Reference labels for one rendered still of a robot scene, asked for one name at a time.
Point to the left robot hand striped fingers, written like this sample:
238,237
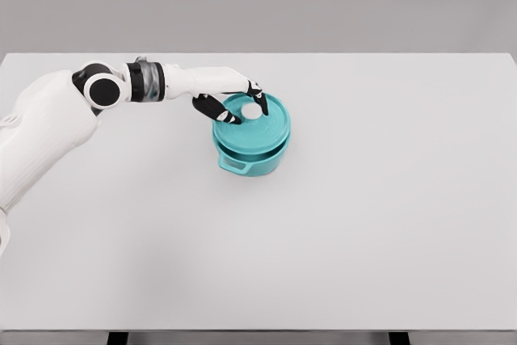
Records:
218,82

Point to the teal pot lid white knob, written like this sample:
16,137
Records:
266,131

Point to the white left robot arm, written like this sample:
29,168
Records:
48,119

